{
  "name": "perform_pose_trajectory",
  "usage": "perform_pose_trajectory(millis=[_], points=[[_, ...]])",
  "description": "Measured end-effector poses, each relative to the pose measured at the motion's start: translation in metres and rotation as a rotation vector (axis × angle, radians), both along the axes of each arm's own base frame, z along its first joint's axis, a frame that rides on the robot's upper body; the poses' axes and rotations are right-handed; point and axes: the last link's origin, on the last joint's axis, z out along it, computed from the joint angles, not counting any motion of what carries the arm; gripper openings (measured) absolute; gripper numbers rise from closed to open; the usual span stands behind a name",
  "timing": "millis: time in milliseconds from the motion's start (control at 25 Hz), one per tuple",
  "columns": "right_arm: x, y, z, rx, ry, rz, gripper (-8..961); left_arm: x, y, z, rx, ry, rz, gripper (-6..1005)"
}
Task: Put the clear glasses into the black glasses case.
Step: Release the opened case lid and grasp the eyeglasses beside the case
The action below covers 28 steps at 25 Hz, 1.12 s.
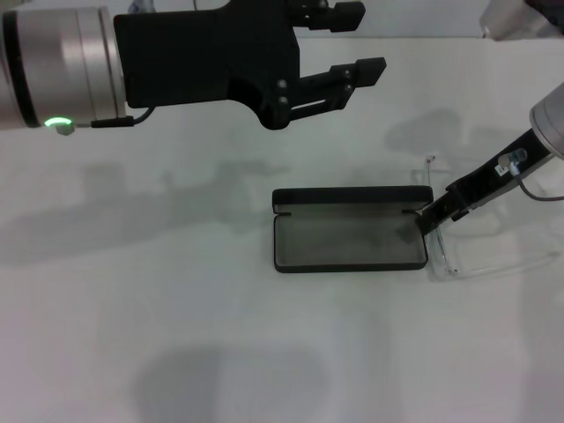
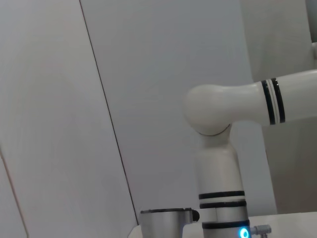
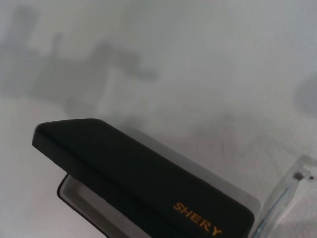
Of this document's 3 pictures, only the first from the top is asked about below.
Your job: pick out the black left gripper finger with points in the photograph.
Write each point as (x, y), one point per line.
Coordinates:
(370, 70)
(348, 15)

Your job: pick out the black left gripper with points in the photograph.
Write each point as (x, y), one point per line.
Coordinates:
(198, 57)

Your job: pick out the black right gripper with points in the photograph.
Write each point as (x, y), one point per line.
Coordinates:
(493, 172)

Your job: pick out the clear plastic glasses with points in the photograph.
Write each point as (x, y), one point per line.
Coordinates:
(443, 260)

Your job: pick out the black glasses case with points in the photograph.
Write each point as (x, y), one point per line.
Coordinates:
(348, 247)

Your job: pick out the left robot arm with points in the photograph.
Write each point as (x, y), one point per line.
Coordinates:
(48, 66)

